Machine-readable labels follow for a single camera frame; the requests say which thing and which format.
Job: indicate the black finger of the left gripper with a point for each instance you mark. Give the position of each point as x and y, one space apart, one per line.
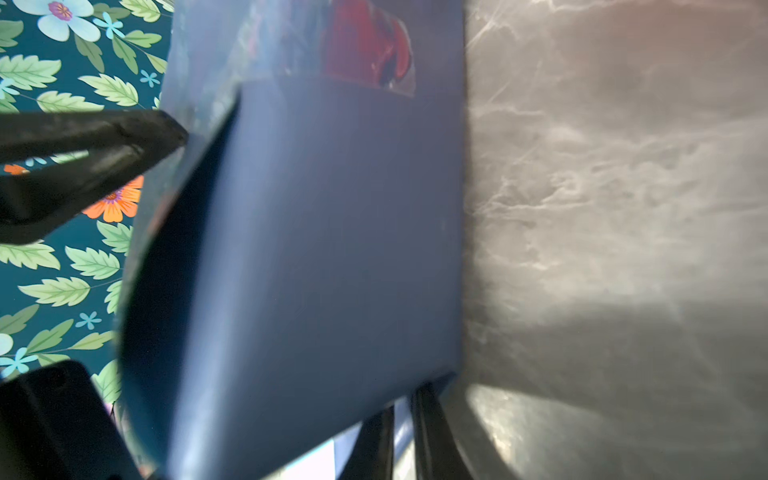
119 146

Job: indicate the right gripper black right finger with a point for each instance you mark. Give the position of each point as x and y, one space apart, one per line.
436 454

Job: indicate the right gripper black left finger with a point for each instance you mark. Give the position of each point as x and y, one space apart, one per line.
372 456

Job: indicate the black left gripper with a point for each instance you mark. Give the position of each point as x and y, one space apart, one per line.
54 425

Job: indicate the light blue wrapping paper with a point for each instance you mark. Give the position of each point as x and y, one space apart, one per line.
296 268

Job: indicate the red tape dispenser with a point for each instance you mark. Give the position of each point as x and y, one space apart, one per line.
365 44

